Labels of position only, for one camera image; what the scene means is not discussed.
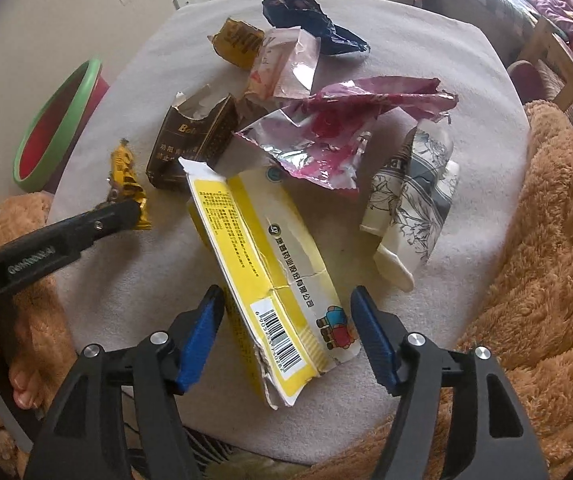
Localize grey strap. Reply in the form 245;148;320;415
0;367;34;453

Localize dark red seat cushion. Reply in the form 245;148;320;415
507;60;547;106

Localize dark floral cloth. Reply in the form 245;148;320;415
121;425;317;480

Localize pink white wrapper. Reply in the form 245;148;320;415
244;27;322;106

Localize mustard yellow wrapper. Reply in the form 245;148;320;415
208;17;264;68

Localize yellow white cardboard box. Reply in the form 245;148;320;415
179;156;362;409

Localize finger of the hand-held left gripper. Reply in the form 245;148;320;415
50;199;142;257

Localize white fleece mat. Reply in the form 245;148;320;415
46;0;532;453

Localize yellow black candy wrapper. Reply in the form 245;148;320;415
108;139;153;231

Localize dark brown torn box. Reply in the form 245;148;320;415
145;85;240;193

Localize person's left hand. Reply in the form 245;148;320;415
0;310;47;409

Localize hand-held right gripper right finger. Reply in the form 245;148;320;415
349;285;552;480

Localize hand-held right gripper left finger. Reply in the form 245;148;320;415
24;284;227;480

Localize wooden chair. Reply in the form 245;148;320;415
516;15;573;126

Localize dark blue snack wrapper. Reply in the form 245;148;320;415
261;0;371;57

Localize magenta silver foil wrapper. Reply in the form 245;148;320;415
234;76;459;197

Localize orange fluffy blanket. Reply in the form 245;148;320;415
0;100;573;480

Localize floral paper packet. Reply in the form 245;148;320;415
359;120;461;293

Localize green-rimmed red trash bin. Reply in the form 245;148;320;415
13;58;112;193

